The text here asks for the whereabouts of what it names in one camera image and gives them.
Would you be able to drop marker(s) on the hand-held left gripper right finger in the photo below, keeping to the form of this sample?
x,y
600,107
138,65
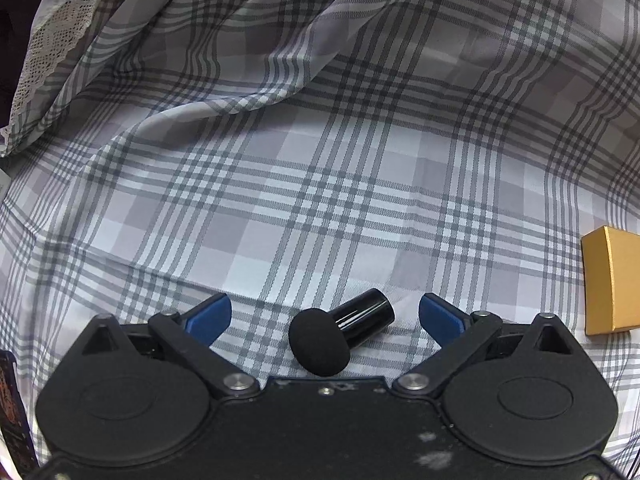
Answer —
x,y
442,317

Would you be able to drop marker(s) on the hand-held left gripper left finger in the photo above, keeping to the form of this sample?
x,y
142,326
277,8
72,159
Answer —
x,y
210,317

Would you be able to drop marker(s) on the black sponge applicator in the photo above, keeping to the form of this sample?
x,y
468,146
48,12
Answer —
x,y
327,337

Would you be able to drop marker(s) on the yellow cardboard box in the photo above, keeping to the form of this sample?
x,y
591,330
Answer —
x,y
612,285

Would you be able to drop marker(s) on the grey plaid bedsheet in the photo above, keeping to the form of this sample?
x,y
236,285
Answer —
x,y
320,135

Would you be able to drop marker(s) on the black smartphone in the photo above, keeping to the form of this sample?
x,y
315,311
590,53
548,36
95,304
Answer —
x,y
15,410

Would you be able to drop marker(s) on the grey lace trimmed cloth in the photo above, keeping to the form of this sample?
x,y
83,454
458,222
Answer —
x,y
47,45

